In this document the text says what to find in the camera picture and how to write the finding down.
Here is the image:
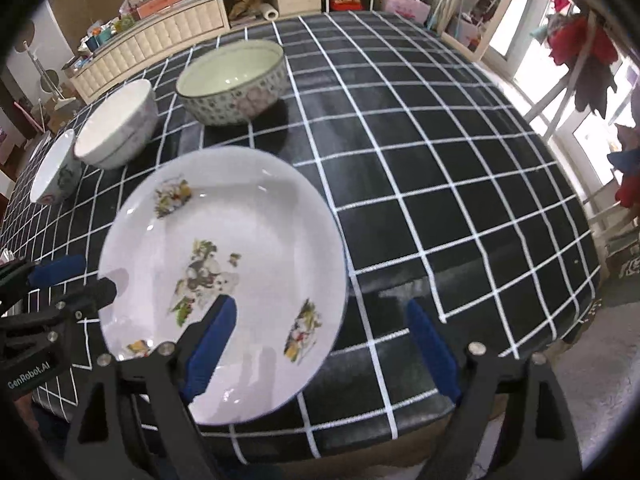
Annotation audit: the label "pink box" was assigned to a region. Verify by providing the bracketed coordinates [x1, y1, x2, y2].
[135, 0, 186, 19]

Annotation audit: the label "black white grid tablecloth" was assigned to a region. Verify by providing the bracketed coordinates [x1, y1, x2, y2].
[0, 10, 604, 466]

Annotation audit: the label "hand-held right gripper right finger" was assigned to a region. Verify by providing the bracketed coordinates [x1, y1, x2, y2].
[406, 300, 584, 480]

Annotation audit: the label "small white floral bowl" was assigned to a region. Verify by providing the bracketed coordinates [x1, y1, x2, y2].
[28, 129, 84, 206]

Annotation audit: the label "large patterned bowl pink flowers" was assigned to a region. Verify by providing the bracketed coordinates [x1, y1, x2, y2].
[175, 39, 289, 127]

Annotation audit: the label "grey hanging garment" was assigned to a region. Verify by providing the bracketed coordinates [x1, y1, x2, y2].
[570, 55, 619, 114]

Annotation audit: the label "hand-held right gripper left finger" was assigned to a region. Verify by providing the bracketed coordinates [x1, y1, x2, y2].
[62, 295, 239, 480]

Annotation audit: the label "patterned floor mat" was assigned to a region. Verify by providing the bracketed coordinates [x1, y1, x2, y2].
[604, 239, 640, 282]

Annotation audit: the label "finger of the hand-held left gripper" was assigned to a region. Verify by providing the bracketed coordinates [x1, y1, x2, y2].
[27, 254, 89, 289]
[30, 277, 119, 335]

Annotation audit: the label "white floral plate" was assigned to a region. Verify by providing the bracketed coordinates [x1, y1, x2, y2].
[98, 146, 349, 426]

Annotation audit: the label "red hanging garment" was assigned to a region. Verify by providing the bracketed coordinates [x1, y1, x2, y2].
[607, 124, 640, 209]
[547, 14, 619, 69]

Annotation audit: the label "pink gift bag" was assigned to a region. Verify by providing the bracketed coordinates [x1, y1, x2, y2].
[384, 0, 432, 24]

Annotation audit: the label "plain white bowl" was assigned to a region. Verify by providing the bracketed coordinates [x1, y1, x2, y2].
[74, 79, 159, 170]

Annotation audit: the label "cream tufted cabinet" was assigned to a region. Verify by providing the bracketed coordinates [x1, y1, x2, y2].
[67, 0, 232, 102]

